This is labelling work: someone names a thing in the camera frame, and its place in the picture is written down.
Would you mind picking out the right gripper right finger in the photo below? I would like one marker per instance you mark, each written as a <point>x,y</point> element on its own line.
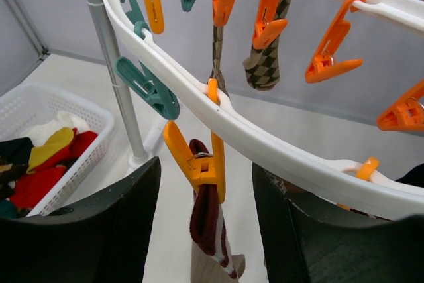
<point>307,239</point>

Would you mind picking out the teal clip on rim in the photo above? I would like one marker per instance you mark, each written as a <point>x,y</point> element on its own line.
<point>147,86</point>

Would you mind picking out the orange clip holding sock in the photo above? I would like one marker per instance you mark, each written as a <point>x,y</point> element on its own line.
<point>199,168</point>

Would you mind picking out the white sock in basket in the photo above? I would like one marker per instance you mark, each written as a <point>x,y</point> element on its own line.
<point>39,134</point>

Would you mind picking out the red sock in basket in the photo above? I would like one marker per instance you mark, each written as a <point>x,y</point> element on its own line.
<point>31,188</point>

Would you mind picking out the teal sock in basket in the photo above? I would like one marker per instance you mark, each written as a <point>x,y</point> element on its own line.
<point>8,210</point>

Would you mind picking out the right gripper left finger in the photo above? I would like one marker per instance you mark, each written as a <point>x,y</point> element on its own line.
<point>101,238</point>

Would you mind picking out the metal clothes rack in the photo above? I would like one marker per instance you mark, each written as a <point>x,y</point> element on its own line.
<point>142,149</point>

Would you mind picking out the brown argyle sock short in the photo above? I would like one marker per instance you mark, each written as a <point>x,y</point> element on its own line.
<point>262,66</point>

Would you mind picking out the white plastic laundry basket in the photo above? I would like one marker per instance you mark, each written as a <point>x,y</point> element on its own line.
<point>34,104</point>

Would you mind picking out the tan striped sock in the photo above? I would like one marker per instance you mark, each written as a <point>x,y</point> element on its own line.
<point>211,257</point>

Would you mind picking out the yellow sock in basket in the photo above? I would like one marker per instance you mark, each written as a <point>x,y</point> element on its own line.
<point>54,150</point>

